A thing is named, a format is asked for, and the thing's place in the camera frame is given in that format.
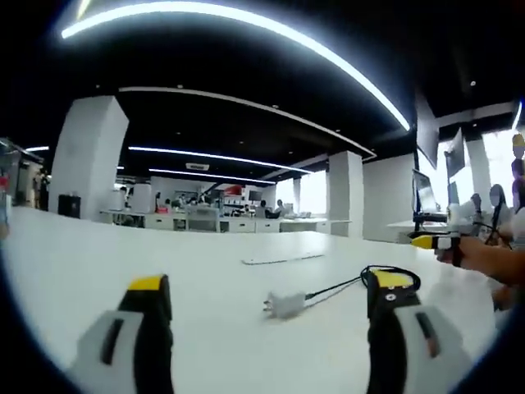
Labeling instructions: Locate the wide white pillar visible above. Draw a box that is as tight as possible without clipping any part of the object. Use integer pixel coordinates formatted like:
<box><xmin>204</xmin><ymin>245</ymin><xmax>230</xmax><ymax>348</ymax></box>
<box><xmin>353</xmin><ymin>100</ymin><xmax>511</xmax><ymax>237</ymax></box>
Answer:
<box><xmin>48</xmin><ymin>95</ymin><xmax>130</xmax><ymax>214</ymax></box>

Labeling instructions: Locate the black box cabinet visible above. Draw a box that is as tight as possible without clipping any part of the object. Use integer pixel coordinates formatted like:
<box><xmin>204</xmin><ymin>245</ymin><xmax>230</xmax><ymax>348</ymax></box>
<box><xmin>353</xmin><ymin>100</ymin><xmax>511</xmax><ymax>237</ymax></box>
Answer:
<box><xmin>57</xmin><ymin>194</ymin><xmax>82</xmax><ymax>219</ymax></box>

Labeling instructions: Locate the person's right hand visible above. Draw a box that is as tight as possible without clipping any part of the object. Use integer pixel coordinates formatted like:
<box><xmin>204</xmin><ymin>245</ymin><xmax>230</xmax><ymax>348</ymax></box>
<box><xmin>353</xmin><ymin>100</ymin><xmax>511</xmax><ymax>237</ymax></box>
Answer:
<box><xmin>434</xmin><ymin>237</ymin><xmax>494</xmax><ymax>273</ymax></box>

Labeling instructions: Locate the lit monitor screen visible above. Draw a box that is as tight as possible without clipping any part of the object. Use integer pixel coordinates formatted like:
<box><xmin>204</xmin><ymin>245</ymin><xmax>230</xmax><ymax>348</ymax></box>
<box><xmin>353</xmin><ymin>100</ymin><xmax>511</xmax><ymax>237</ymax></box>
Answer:
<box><xmin>413</xmin><ymin>168</ymin><xmax>438</xmax><ymax>215</ymax></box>

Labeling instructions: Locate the white desk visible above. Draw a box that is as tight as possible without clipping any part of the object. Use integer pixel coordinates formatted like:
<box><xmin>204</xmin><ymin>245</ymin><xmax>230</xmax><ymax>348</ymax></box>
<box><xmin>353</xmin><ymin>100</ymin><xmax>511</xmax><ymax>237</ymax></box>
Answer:
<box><xmin>2</xmin><ymin>204</ymin><xmax>505</xmax><ymax>394</ymax></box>

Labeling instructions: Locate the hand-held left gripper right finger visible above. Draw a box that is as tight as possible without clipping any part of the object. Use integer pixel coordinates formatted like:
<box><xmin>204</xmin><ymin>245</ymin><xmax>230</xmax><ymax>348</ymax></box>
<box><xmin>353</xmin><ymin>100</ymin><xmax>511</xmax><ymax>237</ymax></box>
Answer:
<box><xmin>366</xmin><ymin>269</ymin><xmax>477</xmax><ymax>394</ymax></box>

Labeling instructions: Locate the long curved ceiling light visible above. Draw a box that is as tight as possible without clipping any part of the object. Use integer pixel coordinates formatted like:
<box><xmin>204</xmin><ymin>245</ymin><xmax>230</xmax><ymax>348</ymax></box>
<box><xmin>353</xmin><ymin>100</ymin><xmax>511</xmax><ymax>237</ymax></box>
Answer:
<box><xmin>61</xmin><ymin>2</ymin><xmax>411</xmax><ymax>131</ymax></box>

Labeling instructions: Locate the black monitor stand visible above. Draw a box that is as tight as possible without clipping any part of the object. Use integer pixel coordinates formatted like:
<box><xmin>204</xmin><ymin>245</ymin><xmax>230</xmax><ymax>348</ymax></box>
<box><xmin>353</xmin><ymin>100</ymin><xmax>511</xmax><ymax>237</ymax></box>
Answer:
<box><xmin>411</xmin><ymin>211</ymin><xmax>449</xmax><ymax>234</ymax></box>

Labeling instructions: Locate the straight ceiling light strip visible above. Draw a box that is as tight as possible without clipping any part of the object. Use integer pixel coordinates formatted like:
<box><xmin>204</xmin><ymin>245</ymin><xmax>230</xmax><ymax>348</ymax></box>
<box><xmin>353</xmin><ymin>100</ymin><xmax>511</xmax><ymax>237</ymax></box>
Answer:
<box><xmin>148</xmin><ymin>167</ymin><xmax>276</xmax><ymax>185</ymax></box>
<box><xmin>128</xmin><ymin>146</ymin><xmax>313</xmax><ymax>173</ymax></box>

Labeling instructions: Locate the thin flat white strip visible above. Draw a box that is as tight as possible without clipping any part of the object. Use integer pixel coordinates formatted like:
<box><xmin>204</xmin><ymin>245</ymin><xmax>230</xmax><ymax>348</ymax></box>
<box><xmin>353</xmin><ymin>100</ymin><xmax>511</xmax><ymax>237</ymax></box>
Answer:
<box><xmin>240</xmin><ymin>253</ymin><xmax>326</xmax><ymax>266</ymax></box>

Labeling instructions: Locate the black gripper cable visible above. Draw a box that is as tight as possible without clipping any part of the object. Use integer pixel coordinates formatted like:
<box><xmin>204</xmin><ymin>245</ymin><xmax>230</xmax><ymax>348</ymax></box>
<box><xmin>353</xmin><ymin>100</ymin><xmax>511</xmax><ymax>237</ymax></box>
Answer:
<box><xmin>471</xmin><ymin>220</ymin><xmax>514</xmax><ymax>250</ymax></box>

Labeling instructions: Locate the tall clear bottle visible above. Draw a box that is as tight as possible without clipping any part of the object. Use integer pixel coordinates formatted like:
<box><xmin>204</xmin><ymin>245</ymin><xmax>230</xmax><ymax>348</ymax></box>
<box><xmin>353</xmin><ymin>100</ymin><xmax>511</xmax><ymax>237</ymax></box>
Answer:
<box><xmin>0</xmin><ymin>176</ymin><xmax>11</xmax><ymax>240</ymax></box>

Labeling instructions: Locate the black Type-C cable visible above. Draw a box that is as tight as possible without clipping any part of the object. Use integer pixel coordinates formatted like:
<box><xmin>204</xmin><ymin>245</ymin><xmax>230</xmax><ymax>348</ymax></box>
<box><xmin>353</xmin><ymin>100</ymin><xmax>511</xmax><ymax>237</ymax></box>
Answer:
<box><xmin>304</xmin><ymin>265</ymin><xmax>422</xmax><ymax>308</ymax></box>

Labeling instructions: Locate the small dark monitor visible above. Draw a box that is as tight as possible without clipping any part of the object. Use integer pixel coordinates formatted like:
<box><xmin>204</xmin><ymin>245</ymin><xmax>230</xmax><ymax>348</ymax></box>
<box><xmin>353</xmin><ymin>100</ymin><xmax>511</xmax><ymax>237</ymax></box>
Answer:
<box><xmin>444</xmin><ymin>126</ymin><xmax>468</xmax><ymax>176</ymax></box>

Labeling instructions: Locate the row of white office desks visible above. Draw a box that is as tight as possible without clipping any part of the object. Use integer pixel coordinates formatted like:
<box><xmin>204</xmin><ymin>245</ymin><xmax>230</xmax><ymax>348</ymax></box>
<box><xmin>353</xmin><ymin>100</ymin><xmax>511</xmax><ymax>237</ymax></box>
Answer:
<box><xmin>100</xmin><ymin>208</ymin><xmax>354</xmax><ymax>237</ymax></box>

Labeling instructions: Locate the narrow white pillar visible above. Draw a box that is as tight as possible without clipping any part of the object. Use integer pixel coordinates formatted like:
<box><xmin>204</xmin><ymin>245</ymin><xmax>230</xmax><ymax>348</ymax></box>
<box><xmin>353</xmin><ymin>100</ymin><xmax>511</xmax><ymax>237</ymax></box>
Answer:
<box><xmin>327</xmin><ymin>150</ymin><xmax>364</xmax><ymax>237</ymax></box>

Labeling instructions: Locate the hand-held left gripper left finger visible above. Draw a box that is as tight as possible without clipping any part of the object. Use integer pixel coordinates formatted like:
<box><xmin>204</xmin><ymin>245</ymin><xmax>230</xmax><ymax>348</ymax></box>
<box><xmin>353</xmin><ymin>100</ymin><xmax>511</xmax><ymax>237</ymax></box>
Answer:
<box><xmin>69</xmin><ymin>273</ymin><xmax>176</xmax><ymax>394</ymax></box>

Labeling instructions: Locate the white charger adapter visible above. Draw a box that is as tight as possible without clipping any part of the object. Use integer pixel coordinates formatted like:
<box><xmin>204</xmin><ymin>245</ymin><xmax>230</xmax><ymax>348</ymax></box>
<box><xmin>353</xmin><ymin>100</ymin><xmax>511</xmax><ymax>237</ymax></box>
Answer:
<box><xmin>262</xmin><ymin>290</ymin><xmax>308</xmax><ymax>319</ymax></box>

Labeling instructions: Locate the large dark monitor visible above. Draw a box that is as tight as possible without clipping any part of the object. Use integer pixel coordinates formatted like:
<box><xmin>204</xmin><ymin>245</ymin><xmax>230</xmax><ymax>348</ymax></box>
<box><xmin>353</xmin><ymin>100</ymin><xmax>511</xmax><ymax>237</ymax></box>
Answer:
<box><xmin>415</xmin><ymin>93</ymin><xmax>441</xmax><ymax>170</ymax></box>

